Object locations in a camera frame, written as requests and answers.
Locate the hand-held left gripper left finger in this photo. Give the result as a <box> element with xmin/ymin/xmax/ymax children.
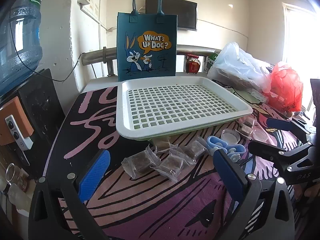
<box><xmin>29</xmin><ymin>149</ymin><xmax>111</xmax><ymax>240</ymax></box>

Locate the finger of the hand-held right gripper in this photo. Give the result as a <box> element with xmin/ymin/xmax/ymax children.
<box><xmin>266</xmin><ymin>117</ymin><xmax>317</xmax><ymax>141</ymax></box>
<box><xmin>249</xmin><ymin>140</ymin><xmax>315</xmax><ymax>167</ymax></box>

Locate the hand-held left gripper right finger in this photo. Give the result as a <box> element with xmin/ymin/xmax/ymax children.
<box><xmin>213</xmin><ymin>149</ymin><xmax>296</xmax><ymax>240</ymax></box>

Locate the blue spool clip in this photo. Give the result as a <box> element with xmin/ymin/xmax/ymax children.
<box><xmin>207</xmin><ymin>136</ymin><xmax>229</xmax><ymax>153</ymax></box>

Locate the white slotted tray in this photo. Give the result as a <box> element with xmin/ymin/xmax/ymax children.
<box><xmin>116</xmin><ymin>76</ymin><xmax>253</xmax><ymax>141</ymax></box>

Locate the person's right hand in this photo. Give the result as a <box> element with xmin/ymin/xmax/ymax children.
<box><xmin>301</xmin><ymin>185</ymin><xmax>320</xmax><ymax>202</ymax></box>

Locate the clear round lid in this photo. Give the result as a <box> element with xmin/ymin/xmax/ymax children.
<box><xmin>252</xmin><ymin>127</ymin><xmax>270</xmax><ymax>142</ymax></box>

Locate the clear plastic packet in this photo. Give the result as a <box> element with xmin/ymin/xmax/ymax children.
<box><xmin>250</xmin><ymin>89</ymin><xmax>266</xmax><ymax>103</ymax></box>

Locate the red plastic bag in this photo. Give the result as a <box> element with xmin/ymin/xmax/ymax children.
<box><xmin>265</xmin><ymin>61</ymin><xmax>304</xmax><ymax>113</ymax></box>

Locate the pink black printed tablecloth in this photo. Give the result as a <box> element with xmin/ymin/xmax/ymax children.
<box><xmin>42</xmin><ymin>85</ymin><xmax>320</xmax><ymax>240</ymax></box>

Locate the clear plastic bag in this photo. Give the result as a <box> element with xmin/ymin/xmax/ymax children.
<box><xmin>207</xmin><ymin>42</ymin><xmax>273</xmax><ymax>93</ymax></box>

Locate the glass jar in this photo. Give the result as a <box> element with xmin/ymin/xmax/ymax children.
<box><xmin>5</xmin><ymin>163</ymin><xmax>28</xmax><ymax>192</ymax></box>

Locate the bright window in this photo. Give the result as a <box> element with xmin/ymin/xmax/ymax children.
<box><xmin>282</xmin><ymin>2</ymin><xmax>320</xmax><ymax>110</ymax></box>

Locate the green white carton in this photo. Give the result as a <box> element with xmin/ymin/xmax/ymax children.
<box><xmin>204</xmin><ymin>51</ymin><xmax>222</xmax><ymax>75</ymax></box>

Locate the black water dispenser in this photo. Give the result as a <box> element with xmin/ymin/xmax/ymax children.
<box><xmin>0</xmin><ymin>69</ymin><xmax>65</xmax><ymax>180</ymax></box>

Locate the red sauce jar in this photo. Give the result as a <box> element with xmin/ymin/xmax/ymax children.
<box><xmin>184</xmin><ymin>54</ymin><xmax>201</xmax><ymax>74</ymax></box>

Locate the blue cartoon tote bag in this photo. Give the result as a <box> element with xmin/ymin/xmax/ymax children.
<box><xmin>117</xmin><ymin>0</ymin><xmax>178</xmax><ymax>82</ymax></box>

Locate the blue water bottle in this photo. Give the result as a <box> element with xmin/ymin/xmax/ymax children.
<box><xmin>0</xmin><ymin>0</ymin><xmax>48</xmax><ymax>98</ymax></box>

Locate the black dispenser cable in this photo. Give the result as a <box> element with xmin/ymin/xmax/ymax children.
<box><xmin>10</xmin><ymin>5</ymin><xmax>83</xmax><ymax>82</ymax></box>

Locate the metal pipe rail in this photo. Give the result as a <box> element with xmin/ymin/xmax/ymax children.
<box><xmin>82</xmin><ymin>44</ymin><xmax>222</xmax><ymax>77</ymax></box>

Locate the black wall television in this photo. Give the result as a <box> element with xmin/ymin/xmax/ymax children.
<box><xmin>145</xmin><ymin>0</ymin><xmax>198</xmax><ymax>32</ymax></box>

